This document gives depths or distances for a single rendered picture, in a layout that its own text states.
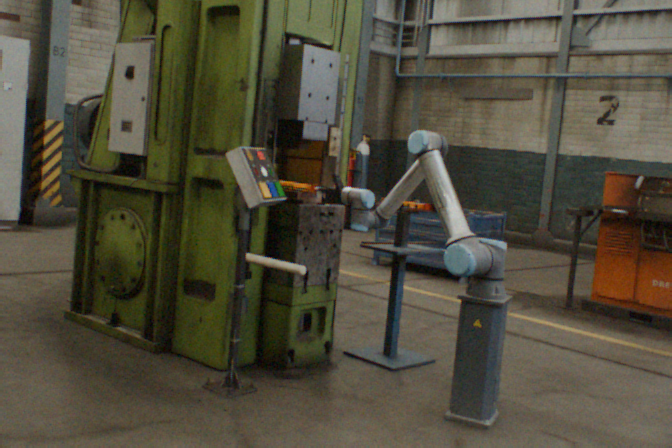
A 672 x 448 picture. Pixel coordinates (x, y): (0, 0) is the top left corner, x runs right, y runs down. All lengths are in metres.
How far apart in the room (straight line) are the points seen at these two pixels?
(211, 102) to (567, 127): 8.25
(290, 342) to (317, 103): 1.31
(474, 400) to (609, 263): 3.53
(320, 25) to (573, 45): 7.97
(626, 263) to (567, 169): 4.96
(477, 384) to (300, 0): 2.22
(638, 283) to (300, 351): 3.57
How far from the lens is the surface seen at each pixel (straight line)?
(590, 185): 11.59
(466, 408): 3.73
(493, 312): 3.59
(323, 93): 4.17
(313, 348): 4.31
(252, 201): 3.48
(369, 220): 3.93
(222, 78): 4.17
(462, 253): 3.43
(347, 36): 4.54
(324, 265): 4.22
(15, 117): 9.00
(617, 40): 11.80
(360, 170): 11.42
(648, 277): 6.89
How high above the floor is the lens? 1.24
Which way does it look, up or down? 4 degrees down
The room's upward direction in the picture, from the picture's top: 5 degrees clockwise
